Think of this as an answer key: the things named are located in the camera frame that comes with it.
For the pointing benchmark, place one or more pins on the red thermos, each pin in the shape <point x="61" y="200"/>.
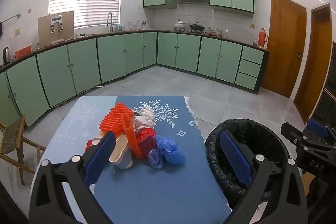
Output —
<point x="262" y="37"/>

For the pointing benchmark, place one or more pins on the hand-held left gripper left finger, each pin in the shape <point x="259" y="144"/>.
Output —
<point x="101" y="158"/>

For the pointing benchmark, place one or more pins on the white paper cup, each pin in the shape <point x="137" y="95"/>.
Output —
<point x="120" y="153"/>

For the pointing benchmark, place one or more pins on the orange foam net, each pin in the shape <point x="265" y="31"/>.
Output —
<point x="131" y="137"/>
<point x="114" y="116"/>

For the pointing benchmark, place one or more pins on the towel rail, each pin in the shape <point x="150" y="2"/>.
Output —
<point x="10" y="18"/>

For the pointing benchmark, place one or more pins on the white cooking pot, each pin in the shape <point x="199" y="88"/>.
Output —
<point x="179" y="24"/>

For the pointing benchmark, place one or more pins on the cardboard box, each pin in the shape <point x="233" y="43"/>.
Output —
<point x="47" y="32"/>

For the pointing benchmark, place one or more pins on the wooden door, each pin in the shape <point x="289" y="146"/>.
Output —
<point x="283" y="43"/>
<point x="315" y="61"/>

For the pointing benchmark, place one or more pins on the translucent blue plastic bag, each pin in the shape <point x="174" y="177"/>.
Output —
<point x="155" y="158"/>

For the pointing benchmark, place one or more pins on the light blue printed table cover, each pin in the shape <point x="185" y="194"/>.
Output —
<point x="78" y="121"/>

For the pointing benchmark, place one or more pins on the utensil holder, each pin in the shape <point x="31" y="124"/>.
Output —
<point x="133" y="26"/>

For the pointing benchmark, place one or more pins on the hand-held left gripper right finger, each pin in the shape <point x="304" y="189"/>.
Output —
<point x="236" y="158"/>

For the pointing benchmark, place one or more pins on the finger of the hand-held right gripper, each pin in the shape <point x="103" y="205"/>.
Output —
<point x="291" y="130"/>
<point x="317" y="127"/>

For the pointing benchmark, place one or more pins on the electric kettle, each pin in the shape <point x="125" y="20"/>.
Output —
<point x="6" y="54"/>

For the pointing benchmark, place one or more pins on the silver kettle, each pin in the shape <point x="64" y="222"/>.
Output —
<point x="144" y="25"/>

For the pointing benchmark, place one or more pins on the red foil wrapper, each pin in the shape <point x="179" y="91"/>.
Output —
<point x="146" y="132"/>

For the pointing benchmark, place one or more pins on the wooden chair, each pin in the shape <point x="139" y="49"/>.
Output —
<point x="10" y="140"/>

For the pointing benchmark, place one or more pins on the black wok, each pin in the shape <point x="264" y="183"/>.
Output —
<point x="197" y="27"/>

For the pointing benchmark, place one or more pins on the black trash bin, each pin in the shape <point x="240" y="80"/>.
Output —
<point x="262" y="134"/>

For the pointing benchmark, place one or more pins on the red paper cup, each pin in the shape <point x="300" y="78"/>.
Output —
<point x="92" y="142"/>

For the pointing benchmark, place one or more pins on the green base cabinets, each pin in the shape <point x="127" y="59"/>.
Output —
<point x="113" y="56"/>

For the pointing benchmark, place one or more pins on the red basket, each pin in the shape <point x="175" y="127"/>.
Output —
<point x="23" y="52"/>

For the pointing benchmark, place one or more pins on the metal faucet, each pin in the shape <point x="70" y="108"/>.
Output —
<point x="109" y="19"/>

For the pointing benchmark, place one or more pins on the dark blue printed table mat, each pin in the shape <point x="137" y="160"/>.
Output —
<point x="157" y="187"/>

